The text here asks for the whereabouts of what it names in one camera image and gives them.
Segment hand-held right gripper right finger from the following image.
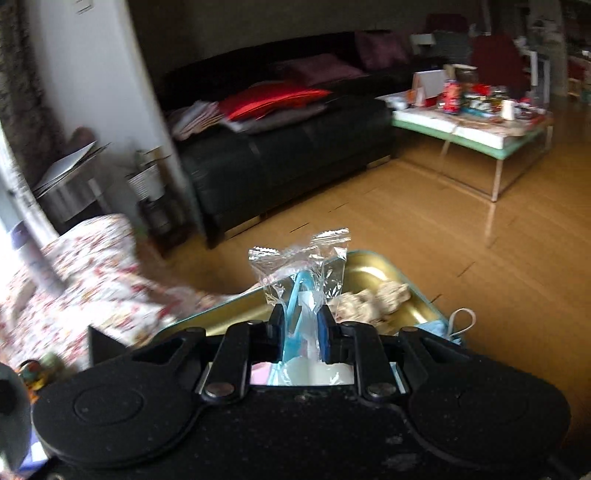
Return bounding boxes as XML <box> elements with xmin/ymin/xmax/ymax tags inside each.
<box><xmin>316</xmin><ymin>305</ymin><xmax>467</xmax><ymax>402</ymax></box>

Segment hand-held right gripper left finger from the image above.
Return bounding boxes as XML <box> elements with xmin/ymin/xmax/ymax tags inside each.
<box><xmin>131</xmin><ymin>305</ymin><xmax>287</xmax><ymax>402</ymax></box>

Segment pink cloth pouch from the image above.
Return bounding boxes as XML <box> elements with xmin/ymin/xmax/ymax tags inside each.
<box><xmin>252</xmin><ymin>362</ymin><xmax>278</xmax><ymax>386</ymax></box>

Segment teal tin tray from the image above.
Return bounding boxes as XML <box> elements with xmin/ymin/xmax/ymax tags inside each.
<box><xmin>88</xmin><ymin>250</ymin><xmax>467</xmax><ymax>370</ymax></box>

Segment beige lace cloth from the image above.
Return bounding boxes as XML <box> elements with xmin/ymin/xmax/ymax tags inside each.
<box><xmin>330</xmin><ymin>281</ymin><xmax>411</xmax><ymax>330</ymax></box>

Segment clear bag of cotton pads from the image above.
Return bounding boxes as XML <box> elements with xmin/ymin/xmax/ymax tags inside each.
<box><xmin>248</xmin><ymin>227</ymin><xmax>352</xmax><ymax>388</ymax></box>

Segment blue face mask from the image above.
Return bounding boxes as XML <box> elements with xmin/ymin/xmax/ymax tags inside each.
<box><xmin>413</xmin><ymin>308</ymin><xmax>477</xmax><ymax>347</ymax></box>

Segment floral tablecloth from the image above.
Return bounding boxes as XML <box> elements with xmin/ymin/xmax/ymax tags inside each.
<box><xmin>0</xmin><ymin>215</ymin><xmax>250</xmax><ymax>370</ymax></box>

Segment black sofa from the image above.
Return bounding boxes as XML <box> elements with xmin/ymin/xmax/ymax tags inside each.
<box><xmin>157</xmin><ymin>30</ymin><xmax>444</xmax><ymax>250</ymax></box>

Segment dark plant stand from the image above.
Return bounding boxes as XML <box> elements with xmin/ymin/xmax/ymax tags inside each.
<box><xmin>139</xmin><ymin>194</ymin><xmax>185</xmax><ymax>250</ymax></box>

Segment potted plant in white basket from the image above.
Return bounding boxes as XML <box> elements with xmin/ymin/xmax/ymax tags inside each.
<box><xmin>124</xmin><ymin>148</ymin><xmax>167</xmax><ymax>201</ymax></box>

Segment grey cushion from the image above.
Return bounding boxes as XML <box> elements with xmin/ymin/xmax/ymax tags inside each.
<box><xmin>226</xmin><ymin>104</ymin><xmax>328</xmax><ymax>134</ymax></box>

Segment grey metal side table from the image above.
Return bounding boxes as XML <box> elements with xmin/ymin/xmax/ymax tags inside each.
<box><xmin>41</xmin><ymin>175</ymin><xmax>116</xmax><ymax>227</ymax></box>

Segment pink folded blanket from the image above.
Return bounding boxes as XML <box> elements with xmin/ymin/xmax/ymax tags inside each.
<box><xmin>166</xmin><ymin>100</ymin><xmax>227</xmax><ymax>141</ymax></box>

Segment red cushion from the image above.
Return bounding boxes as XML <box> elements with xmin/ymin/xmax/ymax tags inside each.
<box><xmin>219</xmin><ymin>83</ymin><xmax>333</xmax><ymax>121</ymax></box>

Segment white coffee table with clutter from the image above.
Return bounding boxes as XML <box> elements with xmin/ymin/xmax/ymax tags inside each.
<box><xmin>376</xmin><ymin>90</ymin><xmax>555</xmax><ymax>204</ymax></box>

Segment white paper sheets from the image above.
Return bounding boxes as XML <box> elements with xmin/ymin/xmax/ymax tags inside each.
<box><xmin>32</xmin><ymin>141</ymin><xmax>112</xmax><ymax>195</ymax></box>

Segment purple cushion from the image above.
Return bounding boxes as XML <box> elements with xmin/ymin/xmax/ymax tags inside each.
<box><xmin>355</xmin><ymin>32</ymin><xmax>411</xmax><ymax>70</ymax></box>
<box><xmin>295</xmin><ymin>53</ymin><xmax>365</xmax><ymax>86</ymax></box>

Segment red snack tin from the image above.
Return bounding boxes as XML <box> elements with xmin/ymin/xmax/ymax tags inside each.
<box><xmin>441</xmin><ymin>78</ymin><xmax>465</xmax><ymax>114</ymax></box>

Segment white folded card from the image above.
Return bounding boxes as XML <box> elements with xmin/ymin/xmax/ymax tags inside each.
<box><xmin>411</xmin><ymin>70</ymin><xmax>446</xmax><ymax>107</ymax></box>

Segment red chair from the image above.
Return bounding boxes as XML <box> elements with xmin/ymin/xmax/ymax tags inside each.
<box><xmin>471</xmin><ymin>34</ymin><xmax>529</xmax><ymax>95</ymax></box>

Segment patterned curtain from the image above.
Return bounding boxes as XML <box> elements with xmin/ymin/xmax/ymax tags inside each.
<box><xmin>0</xmin><ymin>0</ymin><xmax>47</xmax><ymax>139</ymax></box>

